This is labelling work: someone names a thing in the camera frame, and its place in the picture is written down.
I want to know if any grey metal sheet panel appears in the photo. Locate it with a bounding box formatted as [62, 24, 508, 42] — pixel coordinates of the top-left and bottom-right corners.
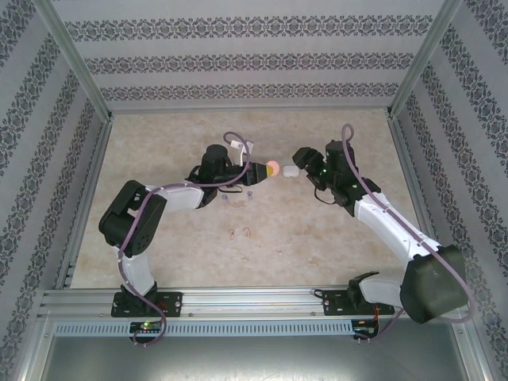
[37, 317, 477, 381]

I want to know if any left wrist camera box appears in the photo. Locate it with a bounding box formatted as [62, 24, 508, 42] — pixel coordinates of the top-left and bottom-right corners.
[229, 137, 256, 168]

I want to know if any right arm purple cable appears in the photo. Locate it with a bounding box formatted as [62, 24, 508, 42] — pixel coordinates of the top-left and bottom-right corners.
[341, 123, 477, 344]

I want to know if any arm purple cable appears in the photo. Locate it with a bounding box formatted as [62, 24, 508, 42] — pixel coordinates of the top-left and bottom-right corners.
[117, 132, 255, 348]
[341, 123, 477, 344]

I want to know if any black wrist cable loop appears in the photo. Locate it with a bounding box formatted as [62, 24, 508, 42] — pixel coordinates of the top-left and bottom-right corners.
[313, 185, 335, 206]

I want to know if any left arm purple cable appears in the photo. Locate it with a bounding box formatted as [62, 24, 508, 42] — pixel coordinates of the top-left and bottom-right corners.
[117, 132, 255, 348]

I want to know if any aluminium side rail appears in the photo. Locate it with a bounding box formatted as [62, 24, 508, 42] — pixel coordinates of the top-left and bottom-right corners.
[55, 114, 116, 290]
[385, 110, 452, 287]

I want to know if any aluminium mounting rail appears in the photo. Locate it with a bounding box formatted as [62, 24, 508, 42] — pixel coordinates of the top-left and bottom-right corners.
[39, 287, 465, 318]

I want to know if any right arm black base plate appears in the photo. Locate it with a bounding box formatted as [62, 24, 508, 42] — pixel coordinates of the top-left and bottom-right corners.
[321, 289, 394, 318]

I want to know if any aluminium frame post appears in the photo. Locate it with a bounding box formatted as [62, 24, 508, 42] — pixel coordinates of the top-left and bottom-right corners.
[37, 0, 116, 122]
[385, 0, 466, 120]

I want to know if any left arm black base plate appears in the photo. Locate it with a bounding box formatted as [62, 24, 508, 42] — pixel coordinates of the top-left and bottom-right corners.
[110, 291, 184, 318]

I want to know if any slotted grey cable duct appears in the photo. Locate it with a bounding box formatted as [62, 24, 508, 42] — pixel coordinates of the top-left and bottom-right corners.
[53, 320, 354, 337]

